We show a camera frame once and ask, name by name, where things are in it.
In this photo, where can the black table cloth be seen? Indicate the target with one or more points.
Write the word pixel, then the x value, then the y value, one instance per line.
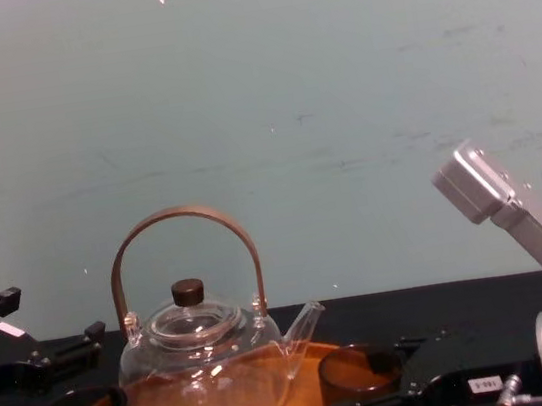
pixel 466 301

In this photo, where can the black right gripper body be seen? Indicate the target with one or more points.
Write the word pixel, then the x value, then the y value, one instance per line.
pixel 479 355

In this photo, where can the glass teapot lid dark knob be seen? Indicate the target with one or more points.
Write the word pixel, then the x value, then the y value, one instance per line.
pixel 187 291

